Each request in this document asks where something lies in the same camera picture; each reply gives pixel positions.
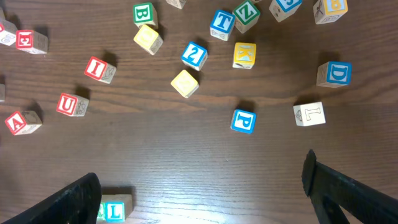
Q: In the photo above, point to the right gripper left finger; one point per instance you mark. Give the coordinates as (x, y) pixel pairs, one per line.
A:
(79, 202)

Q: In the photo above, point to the blue L block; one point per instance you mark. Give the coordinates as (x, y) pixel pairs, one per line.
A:
(118, 207)

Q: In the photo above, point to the green R block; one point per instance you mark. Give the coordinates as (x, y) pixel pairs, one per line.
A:
(101, 213)

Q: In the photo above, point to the green Z block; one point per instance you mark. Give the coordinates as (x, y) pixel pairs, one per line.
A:
(247, 15)

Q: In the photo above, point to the blue P block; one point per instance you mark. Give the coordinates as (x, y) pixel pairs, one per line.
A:
(243, 121)

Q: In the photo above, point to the yellow hammer block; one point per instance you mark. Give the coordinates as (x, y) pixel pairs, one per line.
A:
(244, 55)

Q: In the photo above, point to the red X block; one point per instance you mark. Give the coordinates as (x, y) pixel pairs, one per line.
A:
(8, 32)

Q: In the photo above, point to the red i block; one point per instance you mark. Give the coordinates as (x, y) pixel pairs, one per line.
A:
(100, 70)
(177, 3)

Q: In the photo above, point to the red I block upper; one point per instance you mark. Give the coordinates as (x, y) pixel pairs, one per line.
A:
(177, 3)

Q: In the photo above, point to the red A block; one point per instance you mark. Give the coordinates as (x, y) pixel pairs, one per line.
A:
(23, 122)

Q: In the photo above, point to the red U block centre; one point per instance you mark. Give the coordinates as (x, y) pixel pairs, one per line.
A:
(72, 105)

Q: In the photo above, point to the yellow 8 block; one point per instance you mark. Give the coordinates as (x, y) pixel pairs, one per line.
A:
(327, 11)

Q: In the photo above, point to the red I block centre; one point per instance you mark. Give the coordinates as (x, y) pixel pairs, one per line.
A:
(100, 70)

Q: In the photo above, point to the blue T block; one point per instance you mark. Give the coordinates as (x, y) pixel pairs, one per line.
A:
(222, 25)

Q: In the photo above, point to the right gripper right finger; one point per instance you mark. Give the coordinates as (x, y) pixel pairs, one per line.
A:
(331, 191)

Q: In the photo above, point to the yellow S block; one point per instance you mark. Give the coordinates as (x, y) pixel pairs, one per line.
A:
(185, 84)

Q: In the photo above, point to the green B block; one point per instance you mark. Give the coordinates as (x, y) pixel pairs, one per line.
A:
(145, 13)

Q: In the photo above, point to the red E block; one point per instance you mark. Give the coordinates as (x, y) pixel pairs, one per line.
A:
(32, 42)

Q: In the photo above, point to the blue 2 block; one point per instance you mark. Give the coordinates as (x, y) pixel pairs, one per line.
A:
(194, 56)

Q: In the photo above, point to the plain L block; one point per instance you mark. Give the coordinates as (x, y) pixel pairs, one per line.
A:
(309, 114)

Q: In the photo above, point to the blue D block right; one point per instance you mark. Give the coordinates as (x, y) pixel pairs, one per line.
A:
(334, 74)

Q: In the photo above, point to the blue 5 block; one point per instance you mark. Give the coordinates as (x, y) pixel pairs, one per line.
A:
(282, 9)

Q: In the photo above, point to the yellow block under B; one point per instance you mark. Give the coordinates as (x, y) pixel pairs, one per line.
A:
(148, 39)

